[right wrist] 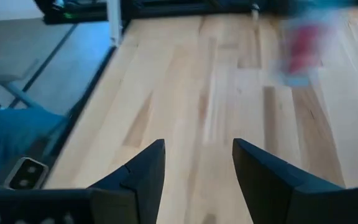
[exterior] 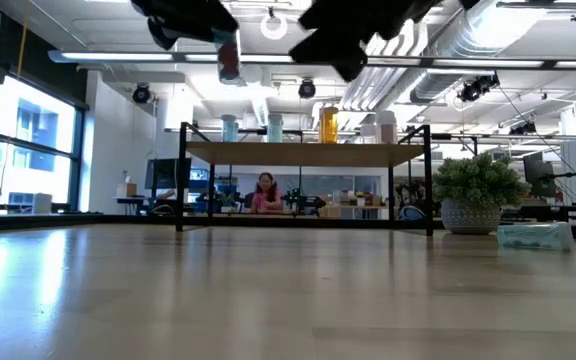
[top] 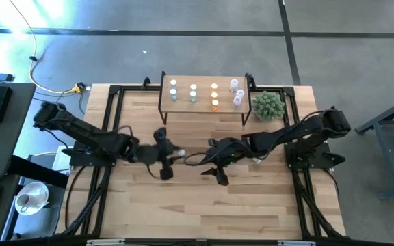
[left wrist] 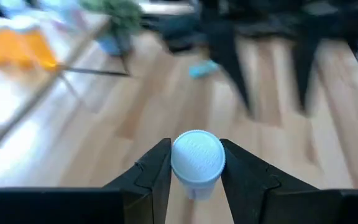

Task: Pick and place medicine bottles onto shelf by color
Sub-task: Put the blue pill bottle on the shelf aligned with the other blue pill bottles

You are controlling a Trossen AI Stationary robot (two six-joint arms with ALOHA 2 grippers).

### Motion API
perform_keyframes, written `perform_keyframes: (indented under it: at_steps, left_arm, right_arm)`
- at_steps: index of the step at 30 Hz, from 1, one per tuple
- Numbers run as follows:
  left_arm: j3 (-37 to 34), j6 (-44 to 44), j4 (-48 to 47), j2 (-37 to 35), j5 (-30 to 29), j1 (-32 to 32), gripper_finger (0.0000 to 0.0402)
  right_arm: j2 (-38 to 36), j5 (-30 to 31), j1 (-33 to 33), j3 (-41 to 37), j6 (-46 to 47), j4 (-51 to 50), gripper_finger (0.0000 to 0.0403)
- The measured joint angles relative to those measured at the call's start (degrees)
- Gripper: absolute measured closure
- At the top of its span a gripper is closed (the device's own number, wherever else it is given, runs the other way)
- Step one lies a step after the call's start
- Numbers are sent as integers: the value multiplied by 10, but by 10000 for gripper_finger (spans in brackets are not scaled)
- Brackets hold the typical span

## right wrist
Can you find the grey chair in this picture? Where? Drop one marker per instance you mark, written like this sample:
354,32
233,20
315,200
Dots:
5,73

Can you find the person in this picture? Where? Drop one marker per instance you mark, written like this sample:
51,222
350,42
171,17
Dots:
11,140

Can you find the silver metal bracket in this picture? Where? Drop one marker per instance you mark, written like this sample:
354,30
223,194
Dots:
26,174

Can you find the white upright post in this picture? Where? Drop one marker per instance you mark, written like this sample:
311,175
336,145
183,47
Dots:
115,25

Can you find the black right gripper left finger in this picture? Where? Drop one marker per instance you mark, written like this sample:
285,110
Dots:
138,196

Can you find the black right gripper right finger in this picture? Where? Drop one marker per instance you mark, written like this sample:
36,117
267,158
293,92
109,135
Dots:
269,196

